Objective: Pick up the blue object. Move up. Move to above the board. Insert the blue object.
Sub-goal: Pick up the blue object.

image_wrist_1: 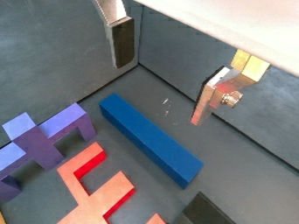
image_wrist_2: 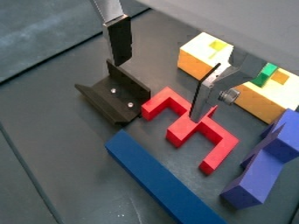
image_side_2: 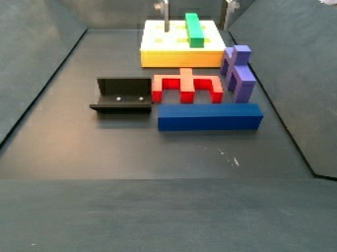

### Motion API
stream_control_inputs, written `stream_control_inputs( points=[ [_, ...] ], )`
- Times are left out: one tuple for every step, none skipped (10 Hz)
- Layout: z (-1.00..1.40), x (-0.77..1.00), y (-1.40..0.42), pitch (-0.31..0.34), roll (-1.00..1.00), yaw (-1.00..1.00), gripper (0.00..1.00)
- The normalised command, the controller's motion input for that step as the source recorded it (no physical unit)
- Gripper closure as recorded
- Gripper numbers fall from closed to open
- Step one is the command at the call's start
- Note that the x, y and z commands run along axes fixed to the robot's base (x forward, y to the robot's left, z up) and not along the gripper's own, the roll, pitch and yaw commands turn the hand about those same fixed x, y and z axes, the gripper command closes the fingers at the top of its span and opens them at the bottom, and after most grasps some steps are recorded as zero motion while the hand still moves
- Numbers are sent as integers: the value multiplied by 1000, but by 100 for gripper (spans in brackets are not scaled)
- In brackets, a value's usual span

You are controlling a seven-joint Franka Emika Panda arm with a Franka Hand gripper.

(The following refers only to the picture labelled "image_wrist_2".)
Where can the red zigzag block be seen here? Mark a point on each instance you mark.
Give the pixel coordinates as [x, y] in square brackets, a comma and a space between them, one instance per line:
[183, 128]

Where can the purple bow-tie block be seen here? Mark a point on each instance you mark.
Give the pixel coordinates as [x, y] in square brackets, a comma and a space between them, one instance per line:
[263, 163]

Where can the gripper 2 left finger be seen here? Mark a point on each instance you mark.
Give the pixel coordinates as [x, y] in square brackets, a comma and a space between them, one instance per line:
[117, 28]

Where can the yellow puzzle board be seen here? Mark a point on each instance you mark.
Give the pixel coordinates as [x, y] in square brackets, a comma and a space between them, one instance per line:
[265, 102]

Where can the long blue bar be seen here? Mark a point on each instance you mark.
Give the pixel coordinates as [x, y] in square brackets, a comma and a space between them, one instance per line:
[174, 196]

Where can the green bar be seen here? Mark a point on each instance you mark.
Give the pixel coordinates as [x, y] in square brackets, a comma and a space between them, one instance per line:
[261, 80]

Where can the black angled bracket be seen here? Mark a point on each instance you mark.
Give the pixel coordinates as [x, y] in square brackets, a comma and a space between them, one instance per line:
[118, 95]

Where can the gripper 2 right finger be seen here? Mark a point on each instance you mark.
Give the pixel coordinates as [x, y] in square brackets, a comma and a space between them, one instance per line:
[217, 85]

